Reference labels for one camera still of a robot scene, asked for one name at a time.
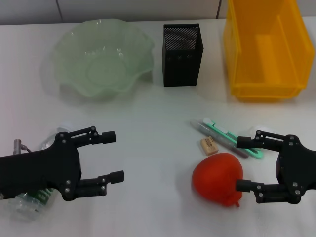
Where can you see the yellow plastic bin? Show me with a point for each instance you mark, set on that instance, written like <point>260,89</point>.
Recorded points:
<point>269,74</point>

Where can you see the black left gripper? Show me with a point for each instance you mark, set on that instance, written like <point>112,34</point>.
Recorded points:
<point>39,172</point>

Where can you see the clear bottle with green label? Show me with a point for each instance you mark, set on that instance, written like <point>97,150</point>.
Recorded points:
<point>27,207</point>

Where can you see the green glass fruit plate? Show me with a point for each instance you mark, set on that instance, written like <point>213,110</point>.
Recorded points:
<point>98,66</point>

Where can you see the tan eraser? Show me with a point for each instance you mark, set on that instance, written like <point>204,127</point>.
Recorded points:
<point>209,146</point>

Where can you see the black mesh pen holder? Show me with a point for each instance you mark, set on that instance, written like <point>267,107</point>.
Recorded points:
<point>181,66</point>

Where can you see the green utility knife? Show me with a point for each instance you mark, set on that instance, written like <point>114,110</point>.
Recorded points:
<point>223,130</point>

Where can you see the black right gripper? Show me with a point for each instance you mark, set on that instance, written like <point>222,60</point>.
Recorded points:
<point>298,170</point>

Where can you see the grey glitter pen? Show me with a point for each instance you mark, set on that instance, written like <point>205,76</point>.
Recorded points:
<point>209,130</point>

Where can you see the red-orange fruit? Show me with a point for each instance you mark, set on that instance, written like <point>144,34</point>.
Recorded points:
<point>214,175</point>

